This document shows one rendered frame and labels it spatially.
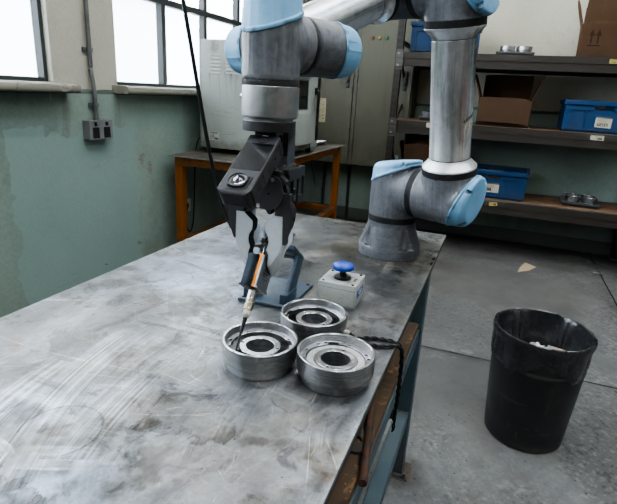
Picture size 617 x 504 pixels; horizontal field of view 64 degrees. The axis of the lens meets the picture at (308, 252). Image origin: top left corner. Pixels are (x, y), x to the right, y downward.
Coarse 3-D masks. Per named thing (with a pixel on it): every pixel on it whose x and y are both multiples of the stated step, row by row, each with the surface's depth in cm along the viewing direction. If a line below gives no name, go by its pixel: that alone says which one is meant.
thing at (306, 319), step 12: (300, 300) 82; (312, 300) 83; (324, 300) 83; (312, 312) 81; (336, 312) 81; (288, 324) 75; (300, 324) 74; (312, 324) 76; (324, 324) 77; (336, 324) 74; (300, 336) 74
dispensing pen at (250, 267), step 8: (264, 240) 71; (264, 248) 71; (248, 256) 69; (256, 256) 69; (248, 264) 69; (256, 264) 68; (248, 272) 68; (248, 280) 68; (248, 288) 70; (248, 296) 69; (248, 304) 68; (248, 312) 68; (240, 336) 68
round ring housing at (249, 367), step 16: (224, 336) 69; (256, 336) 72; (288, 336) 72; (224, 352) 67; (256, 352) 67; (272, 352) 68; (288, 352) 66; (240, 368) 65; (256, 368) 65; (272, 368) 65; (288, 368) 68
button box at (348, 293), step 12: (324, 276) 92; (336, 276) 92; (348, 276) 92; (360, 276) 93; (324, 288) 90; (336, 288) 89; (348, 288) 89; (360, 288) 92; (336, 300) 90; (348, 300) 89; (360, 300) 94
